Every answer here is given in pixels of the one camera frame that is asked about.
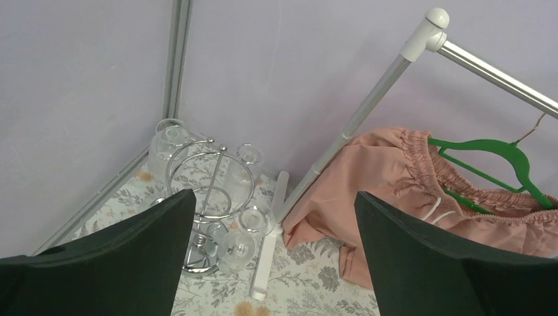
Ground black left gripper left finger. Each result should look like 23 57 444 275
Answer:
1 190 197 315

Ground pink shorts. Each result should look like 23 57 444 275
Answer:
282 128 557 288

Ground clear wine glass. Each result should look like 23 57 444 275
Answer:
147 118 191 182
223 144 265 203
217 205 274 275

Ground clear wine glass front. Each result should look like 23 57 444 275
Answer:
217 205 274 275

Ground silver white clothes rail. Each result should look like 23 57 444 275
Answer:
250 7 557 301

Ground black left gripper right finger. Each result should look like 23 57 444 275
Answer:
354 192 557 315

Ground green clothes hanger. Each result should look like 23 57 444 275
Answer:
428 138 556 210

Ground chrome wine glass rack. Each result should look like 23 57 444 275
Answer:
164 138 256 277

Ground floral table mat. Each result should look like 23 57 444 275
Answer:
66 155 379 315

